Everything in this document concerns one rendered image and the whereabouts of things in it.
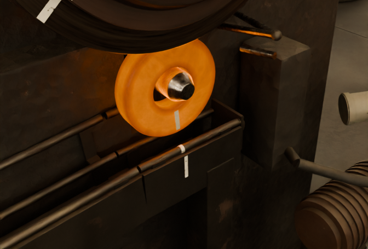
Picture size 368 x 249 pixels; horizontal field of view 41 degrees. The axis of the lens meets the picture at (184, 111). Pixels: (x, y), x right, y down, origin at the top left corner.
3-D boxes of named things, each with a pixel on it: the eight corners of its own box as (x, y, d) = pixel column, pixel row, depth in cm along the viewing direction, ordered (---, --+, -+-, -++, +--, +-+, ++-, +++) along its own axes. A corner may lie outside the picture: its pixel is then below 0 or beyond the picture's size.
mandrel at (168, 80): (110, 66, 77) (107, 40, 75) (133, 58, 80) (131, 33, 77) (175, 111, 66) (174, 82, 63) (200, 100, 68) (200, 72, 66)
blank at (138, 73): (103, 51, 63) (116, 60, 61) (199, 13, 70) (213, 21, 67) (122, 144, 72) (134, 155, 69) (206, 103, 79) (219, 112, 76)
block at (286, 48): (231, 149, 97) (235, 38, 84) (260, 134, 101) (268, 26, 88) (271, 176, 90) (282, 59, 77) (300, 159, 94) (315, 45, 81)
